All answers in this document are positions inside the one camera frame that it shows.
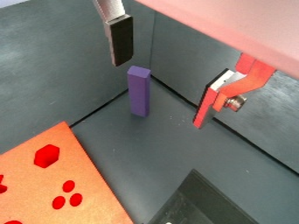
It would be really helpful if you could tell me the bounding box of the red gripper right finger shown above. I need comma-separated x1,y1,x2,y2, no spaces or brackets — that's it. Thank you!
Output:
192,53,276,129

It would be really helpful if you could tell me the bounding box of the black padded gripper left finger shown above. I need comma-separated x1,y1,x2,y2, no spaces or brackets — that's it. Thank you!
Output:
92,0,133,67

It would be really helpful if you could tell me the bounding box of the purple rectangular block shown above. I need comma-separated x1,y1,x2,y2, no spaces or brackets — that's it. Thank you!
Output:
126,66,150,117

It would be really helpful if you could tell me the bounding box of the orange shape sorting board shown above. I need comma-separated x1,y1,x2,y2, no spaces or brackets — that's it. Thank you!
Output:
0,122,133,224

